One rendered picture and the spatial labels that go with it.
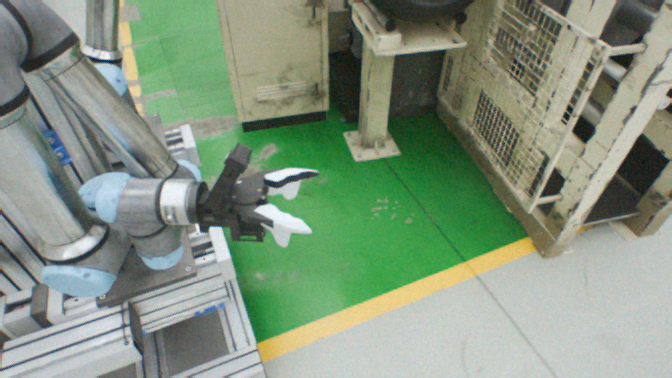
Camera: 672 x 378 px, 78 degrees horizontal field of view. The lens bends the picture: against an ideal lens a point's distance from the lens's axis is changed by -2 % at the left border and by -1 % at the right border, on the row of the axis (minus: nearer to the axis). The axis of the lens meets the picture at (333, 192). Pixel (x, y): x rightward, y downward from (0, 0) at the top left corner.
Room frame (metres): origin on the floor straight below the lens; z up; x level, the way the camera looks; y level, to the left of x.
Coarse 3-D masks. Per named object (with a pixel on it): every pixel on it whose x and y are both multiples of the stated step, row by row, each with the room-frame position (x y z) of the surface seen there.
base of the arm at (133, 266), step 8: (136, 248) 0.57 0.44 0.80; (128, 256) 0.56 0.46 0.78; (136, 256) 0.56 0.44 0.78; (128, 264) 0.55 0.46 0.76; (136, 264) 0.55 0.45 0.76; (144, 264) 0.56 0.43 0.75; (120, 272) 0.54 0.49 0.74; (128, 272) 0.54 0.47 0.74; (136, 272) 0.54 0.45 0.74; (144, 272) 0.55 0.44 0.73; (152, 272) 0.56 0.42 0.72
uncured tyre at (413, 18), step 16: (368, 0) 1.51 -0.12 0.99; (384, 0) 1.45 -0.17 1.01; (400, 0) 1.46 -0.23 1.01; (416, 0) 1.49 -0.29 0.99; (432, 0) 1.69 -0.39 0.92; (448, 0) 1.50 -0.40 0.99; (464, 0) 1.52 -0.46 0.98; (400, 16) 1.49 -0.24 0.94; (416, 16) 1.48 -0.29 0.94; (432, 16) 1.49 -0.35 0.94; (448, 16) 1.54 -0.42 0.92
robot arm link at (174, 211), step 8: (168, 184) 0.48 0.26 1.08; (176, 184) 0.48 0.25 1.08; (184, 184) 0.48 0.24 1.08; (168, 192) 0.46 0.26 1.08; (176, 192) 0.46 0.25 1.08; (184, 192) 0.46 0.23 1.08; (160, 200) 0.45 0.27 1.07; (168, 200) 0.45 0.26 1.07; (176, 200) 0.45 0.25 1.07; (184, 200) 0.45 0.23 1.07; (168, 208) 0.44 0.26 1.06; (176, 208) 0.44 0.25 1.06; (184, 208) 0.44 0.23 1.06; (168, 216) 0.43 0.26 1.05; (176, 216) 0.44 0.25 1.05; (184, 216) 0.44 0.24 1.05; (168, 224) 0.45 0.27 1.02; (176, 224) 0.44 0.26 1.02; (184, 224) 0.44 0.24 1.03; (192, 224) 0.45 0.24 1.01
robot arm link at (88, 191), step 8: (104, 176) 0.65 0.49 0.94; (112, 176) 0.65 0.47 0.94; (120, 176) 0.65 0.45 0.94; (128, 176) 0.65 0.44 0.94; (88, 184) 0.62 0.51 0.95; (96, 184) 0.62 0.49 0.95; (80, 192) 0.59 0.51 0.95; (88, 192) 0.59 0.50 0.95; (96, 192) 0.59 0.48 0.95; (88, 200) 0.57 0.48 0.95
